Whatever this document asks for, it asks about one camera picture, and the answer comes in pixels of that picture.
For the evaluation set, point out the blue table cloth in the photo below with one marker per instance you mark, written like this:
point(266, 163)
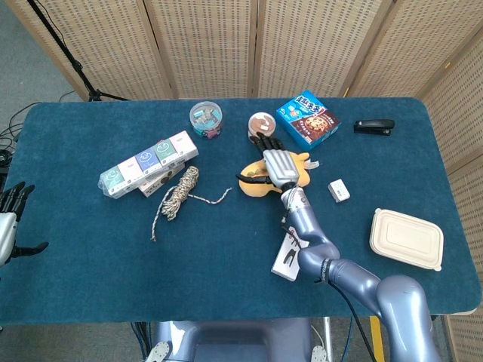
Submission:
point(113, 279)

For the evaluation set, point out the pocket tissue multipack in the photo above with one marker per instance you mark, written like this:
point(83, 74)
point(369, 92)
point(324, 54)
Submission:
point(151, 160)

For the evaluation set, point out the small round food jar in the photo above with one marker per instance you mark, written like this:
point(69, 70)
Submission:
point(262, 122)

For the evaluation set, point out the woven folding screen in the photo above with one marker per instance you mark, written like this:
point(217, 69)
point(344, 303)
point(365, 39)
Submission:
point(207, 49)

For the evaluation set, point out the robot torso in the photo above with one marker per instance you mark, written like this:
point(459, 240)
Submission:
point(226, 339)

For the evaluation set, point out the yellow plush toy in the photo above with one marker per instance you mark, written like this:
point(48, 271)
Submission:
point(256, 188)

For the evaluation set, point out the clear jar of binder clips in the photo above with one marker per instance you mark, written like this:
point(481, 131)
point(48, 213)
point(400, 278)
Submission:
point(205, 117)

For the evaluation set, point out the beige lidded food container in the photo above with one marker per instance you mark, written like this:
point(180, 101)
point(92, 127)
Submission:
point(405, 239)

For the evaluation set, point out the black tripod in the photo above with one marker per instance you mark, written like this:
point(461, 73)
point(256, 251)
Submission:
point(75, 64)

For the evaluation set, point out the small white box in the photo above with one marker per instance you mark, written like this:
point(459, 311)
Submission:
point(339, 190)

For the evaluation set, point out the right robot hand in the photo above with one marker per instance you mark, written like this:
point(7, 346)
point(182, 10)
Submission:
point(281, 167)

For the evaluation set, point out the blue cookie box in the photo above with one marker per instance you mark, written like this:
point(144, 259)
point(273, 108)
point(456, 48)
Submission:
point(309, 120)

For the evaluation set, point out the white cookie box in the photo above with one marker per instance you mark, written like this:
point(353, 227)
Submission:
point(158, 183)

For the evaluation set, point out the black stapler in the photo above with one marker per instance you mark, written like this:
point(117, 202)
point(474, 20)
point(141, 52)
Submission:
point(373, 125)

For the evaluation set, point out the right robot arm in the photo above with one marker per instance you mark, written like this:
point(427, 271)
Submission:
point(377, 286)

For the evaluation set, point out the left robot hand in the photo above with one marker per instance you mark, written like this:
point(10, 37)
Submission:
point(7, 226)

